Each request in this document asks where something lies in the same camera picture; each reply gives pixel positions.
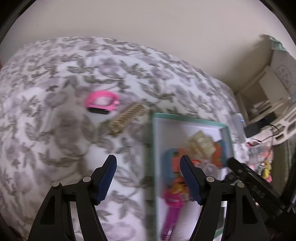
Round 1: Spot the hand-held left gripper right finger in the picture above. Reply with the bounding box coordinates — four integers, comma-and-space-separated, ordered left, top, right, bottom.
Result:
180, 155, 270, 241

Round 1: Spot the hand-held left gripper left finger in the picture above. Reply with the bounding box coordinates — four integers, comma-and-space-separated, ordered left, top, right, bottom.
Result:
28, 155, 117, 241

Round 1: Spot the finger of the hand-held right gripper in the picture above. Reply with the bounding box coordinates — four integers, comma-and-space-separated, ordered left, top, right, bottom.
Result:
227, 157, 286, 210

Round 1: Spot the white wristband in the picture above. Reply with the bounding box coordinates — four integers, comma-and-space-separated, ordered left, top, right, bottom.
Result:
194, 159, 223, 180

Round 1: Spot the pink orange doll figure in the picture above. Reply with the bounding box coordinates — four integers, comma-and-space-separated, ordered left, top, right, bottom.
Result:
160, 176, 193, 241

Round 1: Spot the salmon blue toy car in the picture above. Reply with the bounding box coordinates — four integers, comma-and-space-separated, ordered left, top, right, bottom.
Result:
161, 148, 185, 179

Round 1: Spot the orange and blue case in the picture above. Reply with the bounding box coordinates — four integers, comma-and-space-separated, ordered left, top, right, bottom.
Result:
192, 138, 232, 171

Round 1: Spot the cream claw hair clip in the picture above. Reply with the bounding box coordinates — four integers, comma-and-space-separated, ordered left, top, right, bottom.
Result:
188, 131, 215, 160

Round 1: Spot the teal white tray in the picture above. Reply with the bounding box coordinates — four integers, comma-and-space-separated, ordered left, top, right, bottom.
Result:
143, 112, 234, 241

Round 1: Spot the gold patterned hair clip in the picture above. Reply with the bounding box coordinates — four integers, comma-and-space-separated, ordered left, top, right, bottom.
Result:
107, 104, 146, 135

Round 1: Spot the pink wristband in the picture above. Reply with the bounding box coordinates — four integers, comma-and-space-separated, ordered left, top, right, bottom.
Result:
84, 91, 121, 114

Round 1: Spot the yellow toy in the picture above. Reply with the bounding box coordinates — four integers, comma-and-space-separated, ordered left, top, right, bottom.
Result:
260, 160, 273, 182

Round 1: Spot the clear bag of toys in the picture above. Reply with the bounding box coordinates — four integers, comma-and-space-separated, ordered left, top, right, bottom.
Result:
248, 144, 273, 163

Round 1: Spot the black charger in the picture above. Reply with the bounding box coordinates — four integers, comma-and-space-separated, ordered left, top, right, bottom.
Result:
245, 122, 263, 138

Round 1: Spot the white lattice furniture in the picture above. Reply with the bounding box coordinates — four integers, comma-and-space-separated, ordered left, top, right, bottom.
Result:
269, 113, 296, 144

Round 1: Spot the floral blanket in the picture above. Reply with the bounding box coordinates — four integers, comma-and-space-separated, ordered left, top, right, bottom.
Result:
0, 36, 250, 241

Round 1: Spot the white shelf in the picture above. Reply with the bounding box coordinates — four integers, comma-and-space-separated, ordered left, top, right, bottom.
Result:
235, 65, 292, 126

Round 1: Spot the pale storage box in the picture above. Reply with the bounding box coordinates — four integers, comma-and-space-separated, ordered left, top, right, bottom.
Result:
260, 34, 296, 102

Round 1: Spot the black cable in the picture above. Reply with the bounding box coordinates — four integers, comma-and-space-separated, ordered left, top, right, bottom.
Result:
261, 124, 281, 139

